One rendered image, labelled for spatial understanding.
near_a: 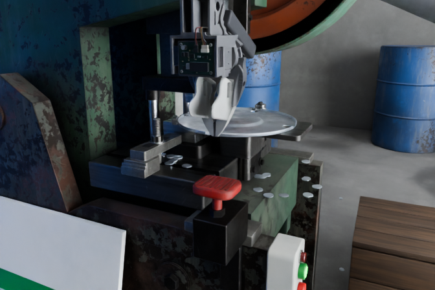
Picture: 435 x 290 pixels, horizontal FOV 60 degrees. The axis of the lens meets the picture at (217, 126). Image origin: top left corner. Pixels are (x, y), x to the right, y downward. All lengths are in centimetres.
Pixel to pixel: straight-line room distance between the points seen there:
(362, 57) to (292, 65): 73
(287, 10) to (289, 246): 74
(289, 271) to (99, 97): 58
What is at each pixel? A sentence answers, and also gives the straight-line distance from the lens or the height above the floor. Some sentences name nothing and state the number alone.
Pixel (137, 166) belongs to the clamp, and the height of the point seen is 73.
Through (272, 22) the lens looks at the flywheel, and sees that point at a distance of 123.
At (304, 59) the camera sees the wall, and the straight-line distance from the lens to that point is 425.
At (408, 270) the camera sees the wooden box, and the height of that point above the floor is 29.
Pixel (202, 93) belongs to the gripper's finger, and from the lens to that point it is 56.
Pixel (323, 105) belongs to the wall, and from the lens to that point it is 427.
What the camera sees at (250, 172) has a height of 67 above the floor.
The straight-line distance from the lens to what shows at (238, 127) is 87.
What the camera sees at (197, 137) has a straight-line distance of 92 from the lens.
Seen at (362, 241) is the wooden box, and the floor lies 35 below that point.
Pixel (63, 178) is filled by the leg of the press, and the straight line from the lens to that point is 96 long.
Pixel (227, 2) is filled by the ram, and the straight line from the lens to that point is 96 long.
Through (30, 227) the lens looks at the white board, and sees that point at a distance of 104.
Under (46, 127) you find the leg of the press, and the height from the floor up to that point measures 78.
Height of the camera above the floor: 99
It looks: 14 degrees down
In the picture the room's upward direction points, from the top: straight up
